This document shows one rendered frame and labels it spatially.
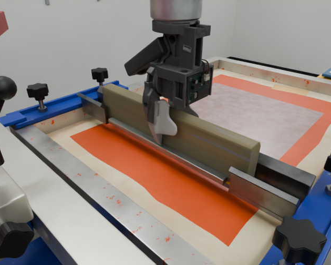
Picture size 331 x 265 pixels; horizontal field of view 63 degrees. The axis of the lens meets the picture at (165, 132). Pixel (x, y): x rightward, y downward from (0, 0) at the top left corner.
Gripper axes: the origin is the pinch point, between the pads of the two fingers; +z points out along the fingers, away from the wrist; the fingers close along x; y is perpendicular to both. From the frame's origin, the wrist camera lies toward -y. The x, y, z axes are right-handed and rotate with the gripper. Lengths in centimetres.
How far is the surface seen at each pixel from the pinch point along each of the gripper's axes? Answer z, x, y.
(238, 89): 5.3, 41.9, -8.0
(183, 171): 5.3, -1.3, 5.8
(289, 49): 63, 367, -108
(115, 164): 5.3, -8.6, -4.9
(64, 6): -3, 89, -200
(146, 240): 1.8, -18.0, 13.9
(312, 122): 5.3, 34.9, 16.7
